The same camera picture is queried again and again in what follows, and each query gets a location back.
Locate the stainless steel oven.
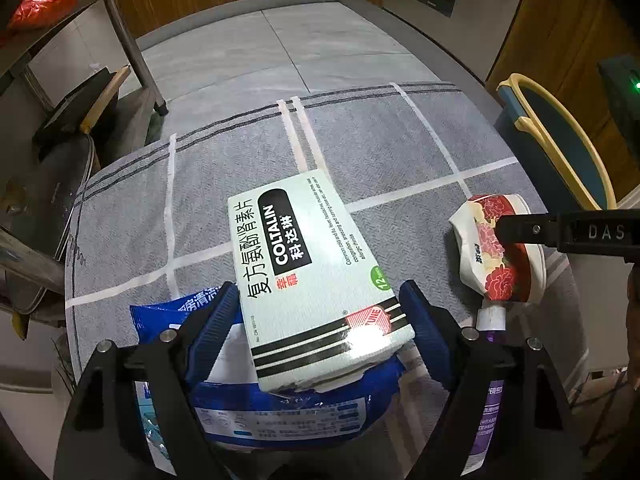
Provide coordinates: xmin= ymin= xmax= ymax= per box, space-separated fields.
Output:
xmin=382 ymin=0 xmax=532 ymax=82

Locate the yellow rim blue bin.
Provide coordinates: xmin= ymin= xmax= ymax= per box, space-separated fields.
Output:
xmin=494 ymin=73 xmax=619 ymax=211

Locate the black tray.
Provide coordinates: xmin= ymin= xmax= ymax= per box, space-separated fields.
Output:
xmin=32 ymin=67 xmax=121 ymax=149

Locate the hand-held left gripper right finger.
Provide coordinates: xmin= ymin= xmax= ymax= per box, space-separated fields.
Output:
xmin=399 ymin=279 xmax=587 ymax=480

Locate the red floral paper cup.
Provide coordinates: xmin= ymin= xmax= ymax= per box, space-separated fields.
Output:
xmin=448 ymin=194 xmax=549 ymax=304

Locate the blue wet wipe packet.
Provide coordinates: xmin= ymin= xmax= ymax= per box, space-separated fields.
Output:
xmin=129 ymin=287 xmax=408 ymax=480

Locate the grey checked tablecloth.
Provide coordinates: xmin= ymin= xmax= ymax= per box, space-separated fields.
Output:
xmin=64 ymin=81 xmax=592 ymax=480

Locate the purple tube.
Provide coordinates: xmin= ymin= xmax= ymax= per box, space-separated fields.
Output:
xmin=462 ymin=306 xmax=508 ymax=461

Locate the metal shelf rack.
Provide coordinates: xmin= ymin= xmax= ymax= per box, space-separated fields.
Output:
xmin=0 ymin=0 xmax=169 ymax=341

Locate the wooden cutting board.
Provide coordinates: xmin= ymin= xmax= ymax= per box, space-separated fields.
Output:
xmin=80 ymin=65 xmax=132 ymax=134

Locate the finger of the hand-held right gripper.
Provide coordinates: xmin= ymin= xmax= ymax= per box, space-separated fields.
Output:
xmin=494 ymin=212 xmax=559 ymax=250

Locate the crumpled red plastic bag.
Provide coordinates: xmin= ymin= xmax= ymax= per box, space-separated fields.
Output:
xmin=7 ymin=0 xmax=80 ymax=31

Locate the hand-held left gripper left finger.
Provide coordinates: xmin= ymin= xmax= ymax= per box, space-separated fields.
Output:
xmin=56 ymin=281 xmax=244 ymax=480

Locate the white green medicine box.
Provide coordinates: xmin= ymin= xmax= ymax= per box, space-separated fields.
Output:
xmin=227 ymin=170 xmax=416 ymax=394

